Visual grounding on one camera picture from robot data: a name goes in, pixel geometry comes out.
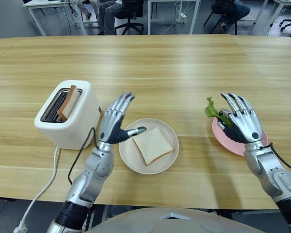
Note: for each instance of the person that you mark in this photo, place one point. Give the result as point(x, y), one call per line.
point(232, 12)
point(88, 9)
point(109, 17)

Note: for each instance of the bread slice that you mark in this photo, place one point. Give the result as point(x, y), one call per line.
point(152, 145)
point(69, 104)

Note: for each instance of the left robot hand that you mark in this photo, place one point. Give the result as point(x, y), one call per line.
point(110, 123)

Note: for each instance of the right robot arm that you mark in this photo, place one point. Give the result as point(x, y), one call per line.
point(274, 177)

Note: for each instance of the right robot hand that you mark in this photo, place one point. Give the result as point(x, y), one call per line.
point(247, 126)

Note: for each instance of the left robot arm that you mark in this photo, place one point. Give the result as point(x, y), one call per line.
point(94, 174)

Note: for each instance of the robot body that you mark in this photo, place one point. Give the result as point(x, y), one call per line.
point(184, 222)

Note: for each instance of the white power strip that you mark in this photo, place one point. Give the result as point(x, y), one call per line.
point(183, 18)

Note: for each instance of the green lettuce leaf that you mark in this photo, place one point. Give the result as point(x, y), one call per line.
point(212, 110)

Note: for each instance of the beige plate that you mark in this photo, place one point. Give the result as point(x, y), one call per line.
point(128, 155)

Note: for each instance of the pink plate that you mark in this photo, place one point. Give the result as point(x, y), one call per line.
point(229, 143)

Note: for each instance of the cream toaster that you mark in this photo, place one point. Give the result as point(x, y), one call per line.
point(80, 121)

